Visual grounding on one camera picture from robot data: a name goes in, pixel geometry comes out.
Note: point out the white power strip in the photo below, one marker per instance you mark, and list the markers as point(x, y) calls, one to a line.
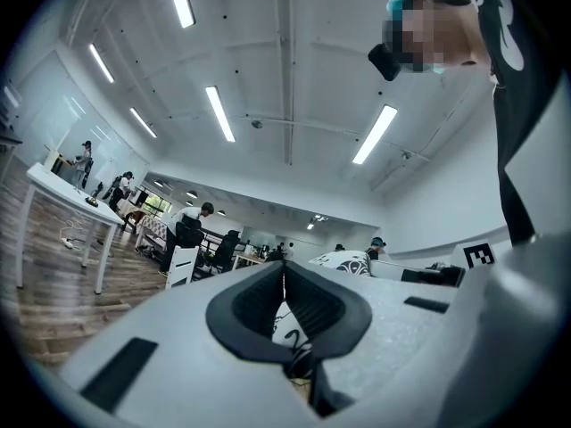
point(67, 242)

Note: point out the black head-worn camera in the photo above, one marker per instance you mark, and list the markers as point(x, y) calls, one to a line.
point(384, 63)

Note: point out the cream paper carton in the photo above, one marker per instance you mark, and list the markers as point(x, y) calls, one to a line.
point(51, 161)

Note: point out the white wooden chair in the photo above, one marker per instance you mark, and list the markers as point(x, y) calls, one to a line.
point(180, 265)

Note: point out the white black floral cushion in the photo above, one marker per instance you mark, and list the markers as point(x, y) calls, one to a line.
point(345, 263)

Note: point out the table with checkered cloth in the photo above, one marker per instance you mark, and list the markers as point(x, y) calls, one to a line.
point(154, 227)

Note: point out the small wooden top table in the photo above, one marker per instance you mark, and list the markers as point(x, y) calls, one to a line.
point(60, 167)

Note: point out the white metal-legged table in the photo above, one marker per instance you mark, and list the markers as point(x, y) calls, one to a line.
point(67, 190)

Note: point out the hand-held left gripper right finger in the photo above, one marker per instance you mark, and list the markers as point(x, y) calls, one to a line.
point(392, 328)

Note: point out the black pendant lamp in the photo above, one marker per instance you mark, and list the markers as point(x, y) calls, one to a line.
point(192, 194)

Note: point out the black office chair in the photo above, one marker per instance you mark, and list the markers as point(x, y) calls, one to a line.
point(227, 248)
point(189, 234)

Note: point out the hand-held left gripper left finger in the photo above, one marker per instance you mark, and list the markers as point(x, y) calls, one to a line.
point(178, 328)

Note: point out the table with beige cloth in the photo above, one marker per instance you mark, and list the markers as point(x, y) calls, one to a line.
point(131, 210)

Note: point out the person's black white shirt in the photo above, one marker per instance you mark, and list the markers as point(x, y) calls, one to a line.
point(513, 127)

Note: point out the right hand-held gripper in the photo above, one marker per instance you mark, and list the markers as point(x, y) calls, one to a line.
point(479, 256)

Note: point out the teal hair scrunchie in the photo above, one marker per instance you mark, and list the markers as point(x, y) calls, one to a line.
point(397, 2)

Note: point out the person's head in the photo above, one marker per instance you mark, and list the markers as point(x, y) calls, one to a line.
point(464, 38)

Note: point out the dark top desk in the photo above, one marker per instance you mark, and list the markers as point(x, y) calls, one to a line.
point(9, 137)

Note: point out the light blue face mask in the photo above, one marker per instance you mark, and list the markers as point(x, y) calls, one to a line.
point(438, 68)

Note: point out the black bags pile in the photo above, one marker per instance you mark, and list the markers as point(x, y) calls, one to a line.
point(146, 251)

